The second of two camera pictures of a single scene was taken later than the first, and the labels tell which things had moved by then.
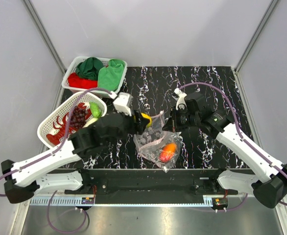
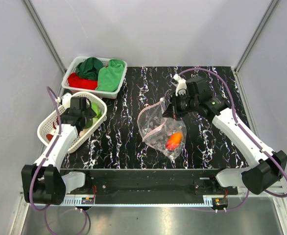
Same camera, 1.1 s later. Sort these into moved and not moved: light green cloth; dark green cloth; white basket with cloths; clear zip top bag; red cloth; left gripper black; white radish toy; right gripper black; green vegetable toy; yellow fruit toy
Moved: white radish toy; right gripper black; clear zip top bag; left gripper black; yellow fruit toy
Not moved: green vegetable toy; white basket with cloths; red cloth; dark green cloth; light green cloth
